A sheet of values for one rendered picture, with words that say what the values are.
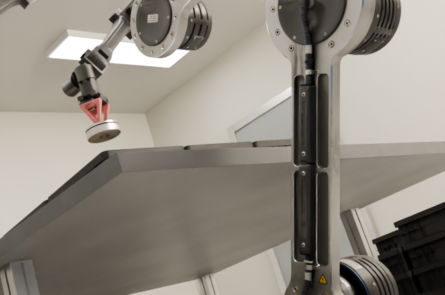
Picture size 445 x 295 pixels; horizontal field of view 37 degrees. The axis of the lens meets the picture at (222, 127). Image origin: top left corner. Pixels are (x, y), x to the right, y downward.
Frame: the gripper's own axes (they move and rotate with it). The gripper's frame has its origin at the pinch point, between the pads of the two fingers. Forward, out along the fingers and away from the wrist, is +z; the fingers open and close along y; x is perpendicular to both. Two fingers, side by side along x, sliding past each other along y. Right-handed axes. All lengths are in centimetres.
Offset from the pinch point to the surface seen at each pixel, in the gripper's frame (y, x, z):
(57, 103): -357, -136, -165
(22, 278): 36, -19, 42
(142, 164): 71, 26, 36
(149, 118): -458, -80, -152
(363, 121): -318, 107, -38
